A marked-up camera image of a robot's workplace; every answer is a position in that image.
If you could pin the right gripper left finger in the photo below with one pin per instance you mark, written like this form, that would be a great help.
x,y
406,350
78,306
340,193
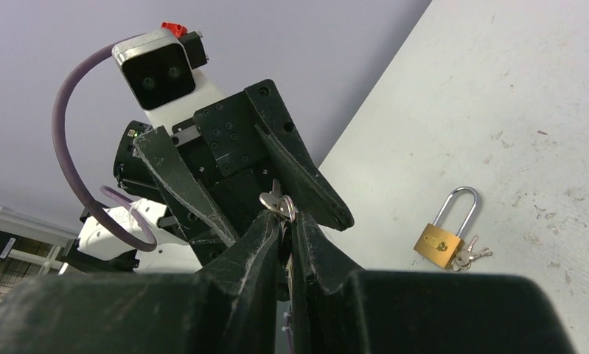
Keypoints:
x,y
237,310

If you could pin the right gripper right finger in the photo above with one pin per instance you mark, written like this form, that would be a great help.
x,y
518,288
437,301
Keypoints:
x,y
323,317

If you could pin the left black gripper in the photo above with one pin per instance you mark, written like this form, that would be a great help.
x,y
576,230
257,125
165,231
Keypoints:
x,y
245,142

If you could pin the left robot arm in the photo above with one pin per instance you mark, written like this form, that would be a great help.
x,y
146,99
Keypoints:
x,y
138,197

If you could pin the brass padlock long shackle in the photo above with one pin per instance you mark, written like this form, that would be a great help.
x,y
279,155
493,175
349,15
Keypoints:
x,y
438,245

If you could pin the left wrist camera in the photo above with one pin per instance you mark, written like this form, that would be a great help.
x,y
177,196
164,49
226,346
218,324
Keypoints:
x,y
163,71

